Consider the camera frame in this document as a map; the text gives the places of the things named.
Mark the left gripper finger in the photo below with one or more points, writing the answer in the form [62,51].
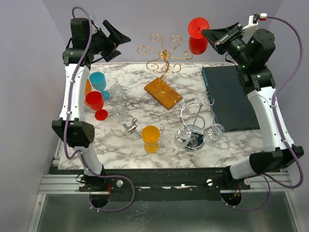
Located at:
[113,55]
[115,36]

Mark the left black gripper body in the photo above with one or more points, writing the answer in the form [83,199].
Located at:
[101,44]

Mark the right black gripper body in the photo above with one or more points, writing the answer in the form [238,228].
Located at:
[232,44]

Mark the red wine glass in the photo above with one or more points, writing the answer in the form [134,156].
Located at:
[95,101]
[197,42]

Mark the clear wine glass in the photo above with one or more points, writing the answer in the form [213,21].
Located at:
[117,93]
[119,113]

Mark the orange wine glass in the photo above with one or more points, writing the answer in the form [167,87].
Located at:
[88,88]

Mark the yellow wine glass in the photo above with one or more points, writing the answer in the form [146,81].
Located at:
[150,136]

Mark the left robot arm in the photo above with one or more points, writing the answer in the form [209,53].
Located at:
[87,40]

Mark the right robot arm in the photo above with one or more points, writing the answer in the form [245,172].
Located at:
[259,86]

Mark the blue wine glass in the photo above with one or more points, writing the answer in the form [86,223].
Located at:
[98,82]

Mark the clear glass on chrome rack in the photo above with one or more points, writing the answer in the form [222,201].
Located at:
[182,137]

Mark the white cylinder fitting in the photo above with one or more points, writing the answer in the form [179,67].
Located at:
[139,130]

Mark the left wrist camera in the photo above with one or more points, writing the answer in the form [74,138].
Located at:
[95,28]

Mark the gold wire wine glass rack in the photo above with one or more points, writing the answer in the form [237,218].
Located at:
[158,88]

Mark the chrome wire glass rack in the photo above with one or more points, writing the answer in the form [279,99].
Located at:
[198,117]

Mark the aluminium rail frame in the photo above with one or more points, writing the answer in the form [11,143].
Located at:
[61,207]

